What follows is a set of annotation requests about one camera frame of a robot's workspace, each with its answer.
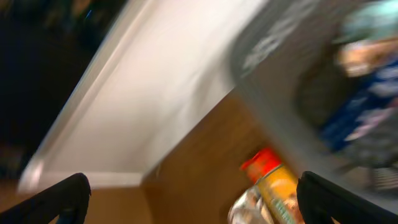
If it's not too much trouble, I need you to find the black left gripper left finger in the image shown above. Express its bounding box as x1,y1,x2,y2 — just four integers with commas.
1,173,91,224

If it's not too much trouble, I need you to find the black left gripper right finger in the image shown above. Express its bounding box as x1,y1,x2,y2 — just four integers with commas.
297,171,397,224

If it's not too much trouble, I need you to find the San Remo spaghetti pack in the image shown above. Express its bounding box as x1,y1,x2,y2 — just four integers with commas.
241,147,304,224

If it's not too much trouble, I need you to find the beige granola pouch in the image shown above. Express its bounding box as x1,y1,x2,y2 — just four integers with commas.
228,186,274,224

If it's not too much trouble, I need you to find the blue tissue pack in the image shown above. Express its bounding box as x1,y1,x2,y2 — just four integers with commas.
320,60,397,151

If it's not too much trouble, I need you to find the beige paper pouch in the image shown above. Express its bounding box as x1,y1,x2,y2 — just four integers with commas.
337,38,397,78

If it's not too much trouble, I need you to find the small mint green packet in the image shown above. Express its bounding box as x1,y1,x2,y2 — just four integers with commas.
334,0,397,44

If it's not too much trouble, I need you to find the grey plastic basket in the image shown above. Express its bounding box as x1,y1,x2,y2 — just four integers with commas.
230,1,397,213

